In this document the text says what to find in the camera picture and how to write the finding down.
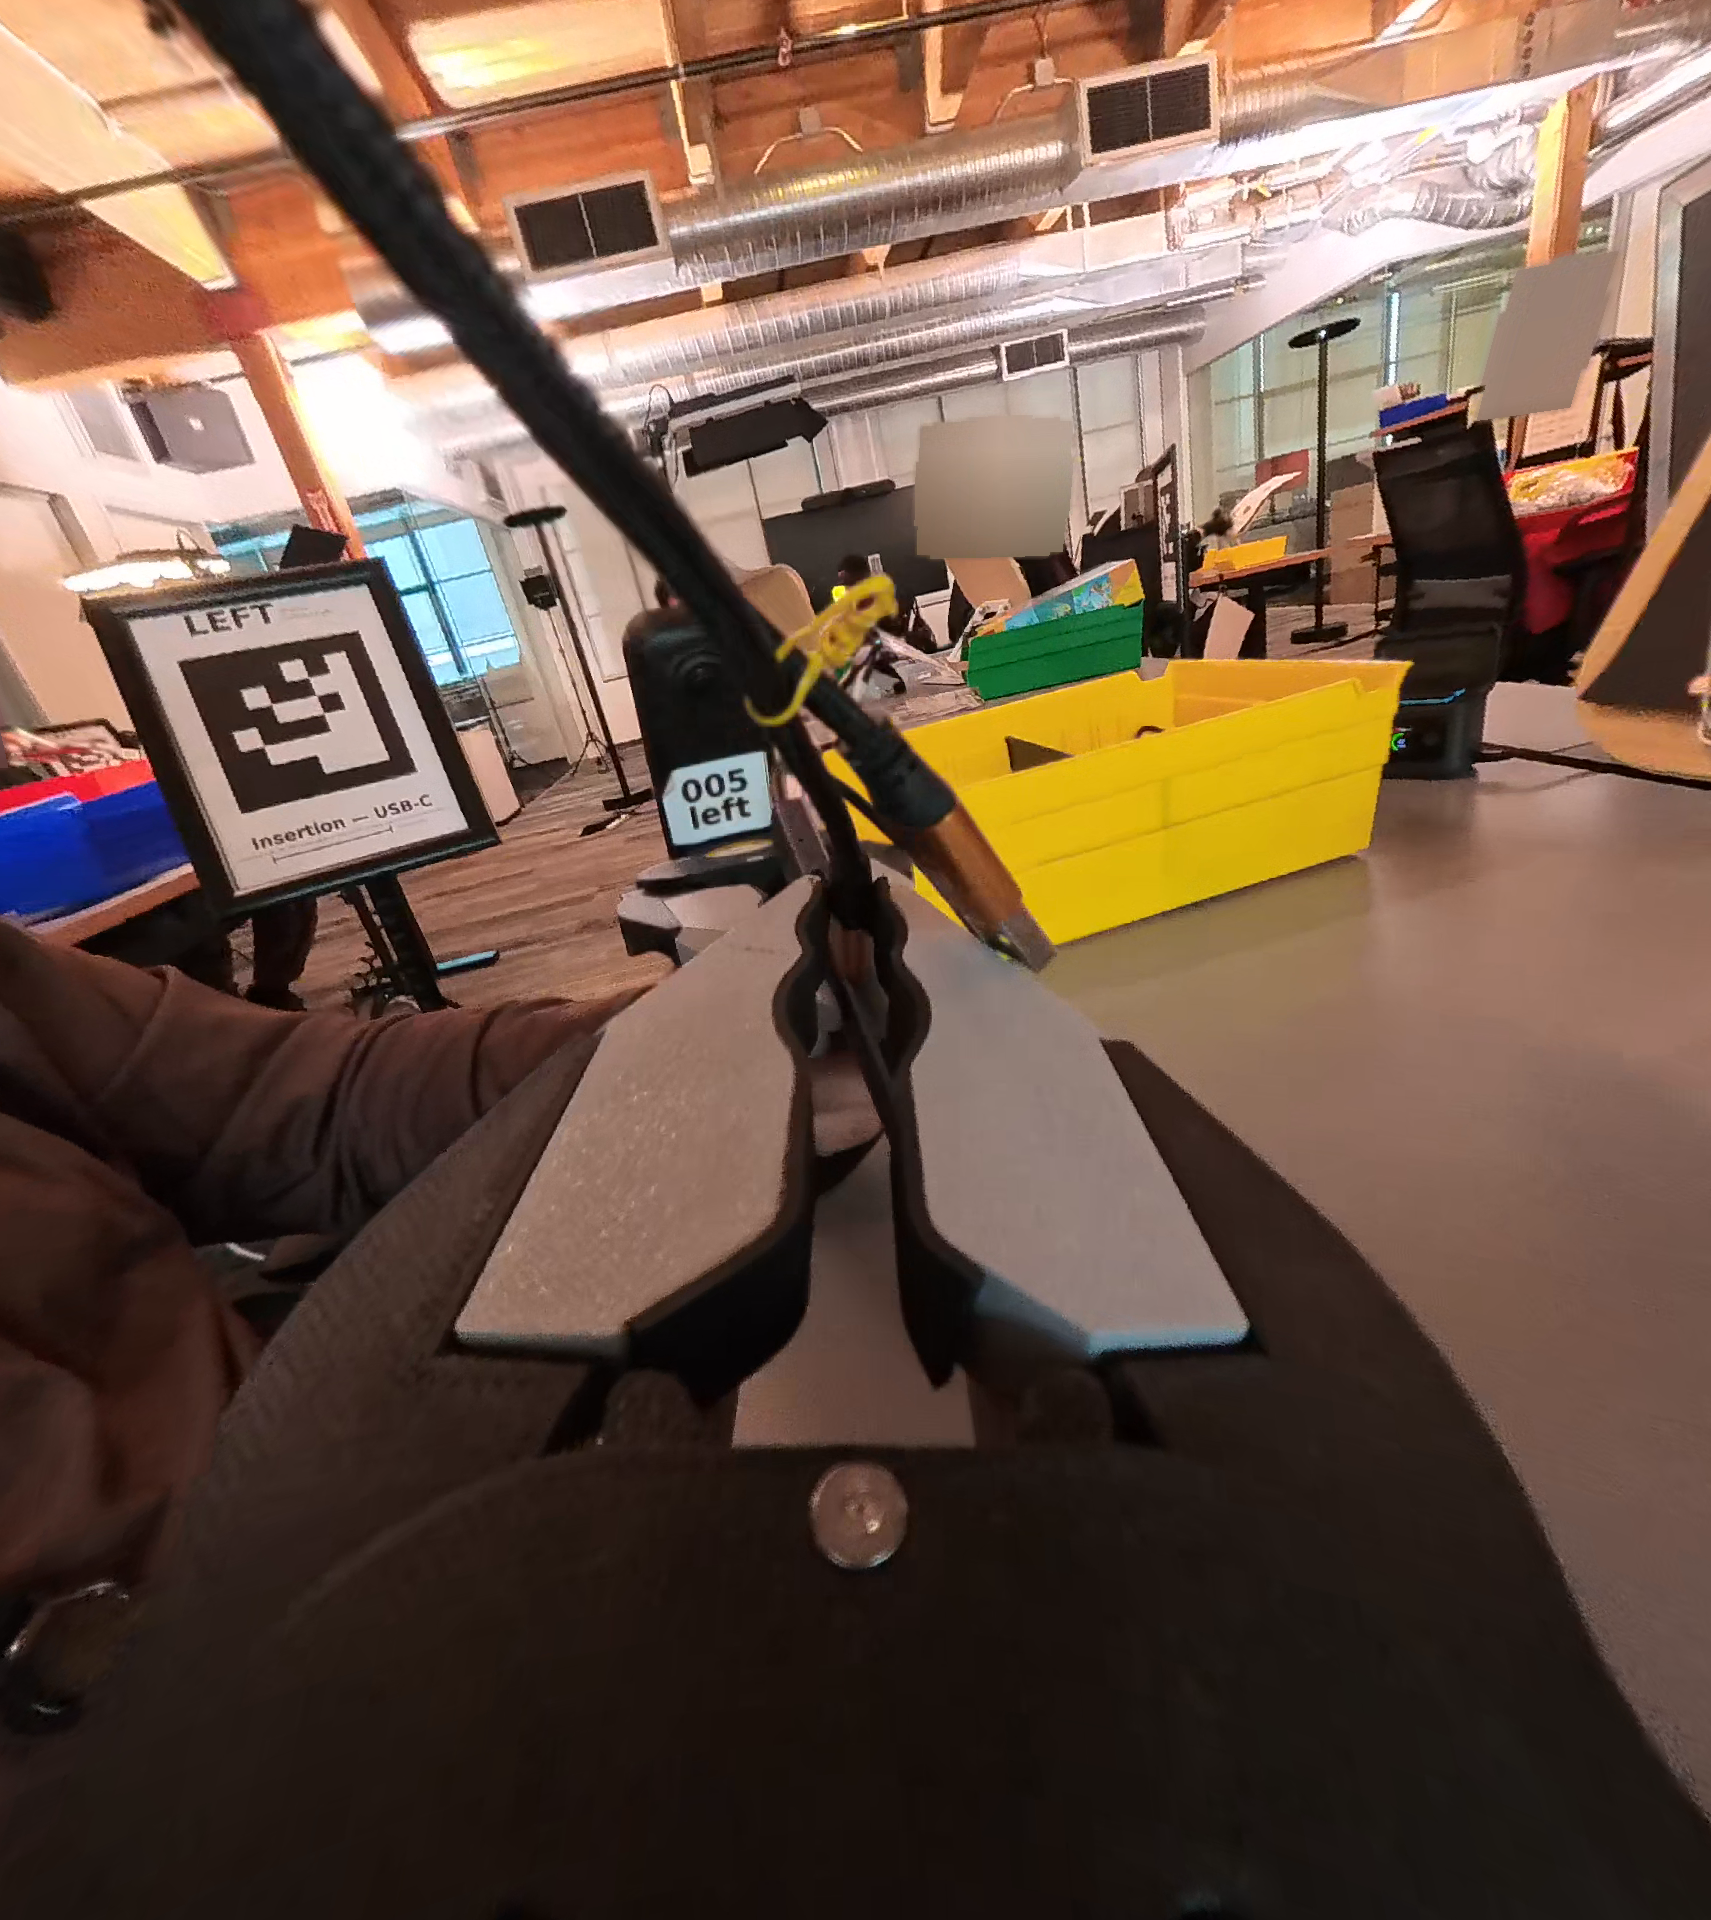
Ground person's left forearm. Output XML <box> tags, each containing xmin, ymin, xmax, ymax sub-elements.
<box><xmin>0</xmin><ymin>863</ymin><xmax>654</xmax><ymax>1245</ymax></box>

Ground person's brown jacket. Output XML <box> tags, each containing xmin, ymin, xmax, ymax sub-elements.
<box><xmin>0</xmin><ymin>1140</ymin><xmax>272</xmax><ymax>1614</ymax></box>

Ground framed marker sign on stand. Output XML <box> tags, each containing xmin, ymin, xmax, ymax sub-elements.
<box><xmin>82</xmin><ymin>556</ymin><xmax>504</xmax><ymax>1023</ymax></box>

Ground black hanging speaker box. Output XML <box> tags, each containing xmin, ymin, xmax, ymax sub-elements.
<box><xmin>120</xmin><ymin>382</ymin><xmax>256</xmax><ymax>473</ymax></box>

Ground black studio light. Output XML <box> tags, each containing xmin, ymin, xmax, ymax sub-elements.
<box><xmin>668</xmin><ymin>393</ymin><xmax>830</xmax><ymax>479</ymax></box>

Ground black monitor screen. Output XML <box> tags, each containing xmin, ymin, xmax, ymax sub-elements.
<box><xmin>762</xmin><ymin>482</ymin><xmax>947</xmax><ymax>609</ymax></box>

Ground black office chair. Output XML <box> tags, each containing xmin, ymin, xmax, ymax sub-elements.
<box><xmin>1372</xmin><ymin>424</ymin><xmax>1531</xmax><ymax>677</ymax></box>

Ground black ceiling vent grille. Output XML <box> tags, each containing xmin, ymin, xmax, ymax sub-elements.
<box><xmin>1079</xmin><ymin>56</ymin><xmax>1225</xmax><ymax>164</ymax></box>
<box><xmin>503</xmin><ymin>170</ymin><xmax>669</xmax><ymax>278</ymax></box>

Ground silver air duct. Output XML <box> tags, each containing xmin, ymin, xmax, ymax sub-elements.
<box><xmin>661</xmin><ymin>104</ymin><xmax>1096</xmax><ymax>269</ymax></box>

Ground red cart with yellow items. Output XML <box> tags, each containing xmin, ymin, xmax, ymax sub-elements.
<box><xmin>1507</xmin><ymin>450</ymin><xmax>1644</xmax><ymax>631</ymax></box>

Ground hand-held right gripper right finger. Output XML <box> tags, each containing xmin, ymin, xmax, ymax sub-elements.
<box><xmin>831</xmin><ymin>878</ymin><xmax>1254</xmax><ymax>1393</ymax></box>

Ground small black electronic box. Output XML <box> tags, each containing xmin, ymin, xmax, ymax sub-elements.
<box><xmin>1380</xmin><ymin>660</ymin><xmax>1489</xmax><ymax>780</ymax></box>

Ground blue plastic bin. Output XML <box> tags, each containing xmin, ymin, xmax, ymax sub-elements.
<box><xmin>0</xmin><ymin>779</ymin><xmax>189</xmax><ymax>920</ymax></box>

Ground thin black power cable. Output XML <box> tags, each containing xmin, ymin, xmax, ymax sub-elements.
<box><xmin>1484</xmin><ymin>740</ymin><xmax>1711</xmax><ymax>809</ymax></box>

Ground yellow plastic bin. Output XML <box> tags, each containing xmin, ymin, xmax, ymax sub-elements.
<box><xmin>824</xmin><ymin>656</ymin><xmax>1412</xmax><ymax>950</ymax></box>

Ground yellow twist tie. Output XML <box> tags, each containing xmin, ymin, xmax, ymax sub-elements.
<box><xmin>749</xmin><ymin>573</ymin><xmax>900</xmax><ymax>732</ymax></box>

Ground black braided cable gold plugs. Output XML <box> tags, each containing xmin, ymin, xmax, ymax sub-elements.
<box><xmin>172</xmin><ymin>0</ymin><xmax>1060</xmax><ymax>1140</ymax></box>

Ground red plastic bin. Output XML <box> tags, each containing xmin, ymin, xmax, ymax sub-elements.
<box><xmin>0</xmin><ymin>756</ymin><xmax>158</xmax><ymax>826</ymax></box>

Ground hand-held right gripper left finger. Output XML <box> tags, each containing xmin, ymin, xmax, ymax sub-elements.
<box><xmin>450</xmin><ymin>872</ymin><xmax>827</xmax><ymax>1405</ymax></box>

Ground green plastic bin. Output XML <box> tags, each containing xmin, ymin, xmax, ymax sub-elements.
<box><xmin>963</xmin><ymin>593</ymin><xmax>1149</xmax><ymax>701</ymax></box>

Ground black board with wooden frame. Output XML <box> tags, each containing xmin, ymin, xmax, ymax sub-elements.
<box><xmin>1575</xmin><ymin>254</ymin><xmax>1711</xmax><ymax>759</ymax></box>

